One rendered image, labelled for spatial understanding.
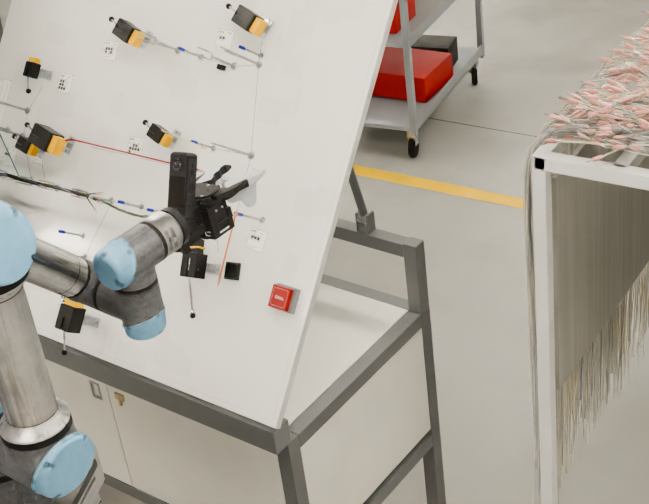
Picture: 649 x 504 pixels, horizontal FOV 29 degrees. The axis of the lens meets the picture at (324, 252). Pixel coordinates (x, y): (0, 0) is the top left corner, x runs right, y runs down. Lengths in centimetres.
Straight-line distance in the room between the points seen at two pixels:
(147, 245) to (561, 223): 100
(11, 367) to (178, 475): 132
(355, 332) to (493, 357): 126
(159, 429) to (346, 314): 55
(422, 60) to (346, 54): 296
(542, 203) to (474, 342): 189
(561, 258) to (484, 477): 126
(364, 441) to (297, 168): 73
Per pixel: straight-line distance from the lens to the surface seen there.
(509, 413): 410
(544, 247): 262
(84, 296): 222
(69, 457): 207
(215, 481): 313
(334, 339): 313
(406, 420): 328
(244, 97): 293
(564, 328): 289
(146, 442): 324
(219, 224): 221
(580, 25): 678
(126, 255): 208
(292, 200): 280
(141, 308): 214
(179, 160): 218
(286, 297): 274
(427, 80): 561
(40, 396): 202
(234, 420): 284
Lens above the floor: 265
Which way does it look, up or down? 32 degrees down
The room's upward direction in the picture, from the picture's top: 8 degrees counter-clockwise
